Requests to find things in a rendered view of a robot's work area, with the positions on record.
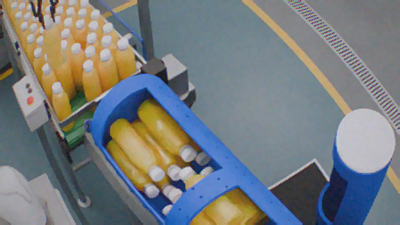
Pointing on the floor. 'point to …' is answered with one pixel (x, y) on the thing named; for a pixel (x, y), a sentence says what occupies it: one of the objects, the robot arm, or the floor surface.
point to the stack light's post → (145, 28)
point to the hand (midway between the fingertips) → (47, 17)
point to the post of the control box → (59, 174)
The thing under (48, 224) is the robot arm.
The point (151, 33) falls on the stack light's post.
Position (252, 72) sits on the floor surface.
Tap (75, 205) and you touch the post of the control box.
